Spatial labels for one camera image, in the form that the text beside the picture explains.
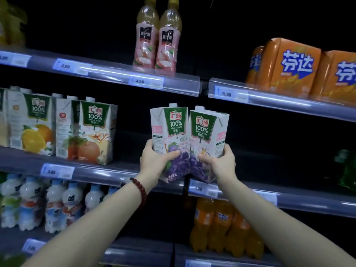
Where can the row of large green bottles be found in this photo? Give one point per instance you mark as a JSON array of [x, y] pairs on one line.
[[346, 169]]

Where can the person's left forearm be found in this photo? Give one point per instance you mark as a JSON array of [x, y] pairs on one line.
[[83, 236]]

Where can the row of white drink bottles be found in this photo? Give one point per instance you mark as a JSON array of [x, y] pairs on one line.
[[54, 202]]

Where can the person's left hand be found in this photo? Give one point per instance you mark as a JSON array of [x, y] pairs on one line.
[[151, 166]]

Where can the orange soda multipack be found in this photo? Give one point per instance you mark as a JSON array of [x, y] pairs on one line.
[[339, 77], [292, 69], [254, 66]]

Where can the person's right forearm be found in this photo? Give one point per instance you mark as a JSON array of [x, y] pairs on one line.
[[278, 228]]

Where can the pink label juice bottle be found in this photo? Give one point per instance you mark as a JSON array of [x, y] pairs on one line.
[[168, 50], [146, 47]]

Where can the grape juice carton pair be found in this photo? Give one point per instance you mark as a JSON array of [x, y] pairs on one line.
[[207, 127], [172, 122]]

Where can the person's right hand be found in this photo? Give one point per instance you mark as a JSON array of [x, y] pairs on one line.
[[224, 169]]

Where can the row of yellow drink bottles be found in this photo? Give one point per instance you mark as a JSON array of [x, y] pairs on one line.
[[12, 24]]

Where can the row of orange soda bottles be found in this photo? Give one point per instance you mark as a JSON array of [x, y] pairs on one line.
[[219, 228]]

